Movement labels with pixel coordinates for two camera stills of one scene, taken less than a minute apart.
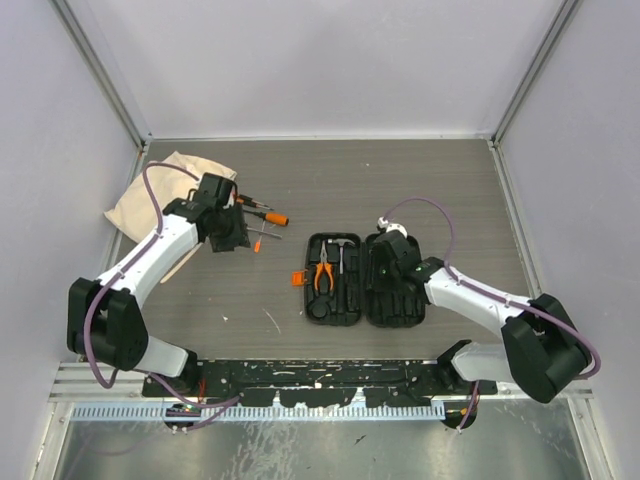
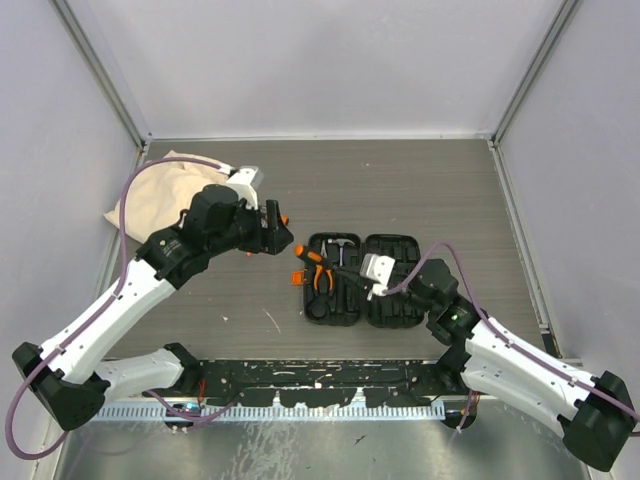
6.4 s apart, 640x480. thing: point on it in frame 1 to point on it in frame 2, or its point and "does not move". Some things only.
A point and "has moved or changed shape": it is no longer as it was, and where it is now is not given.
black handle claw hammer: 341,243 does not move
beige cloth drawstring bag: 132,210 does not move
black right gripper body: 381,278 to 427,303
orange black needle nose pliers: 324,263 does not move
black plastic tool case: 333,285 does not move
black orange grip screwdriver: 264,232 has moved or changed shape
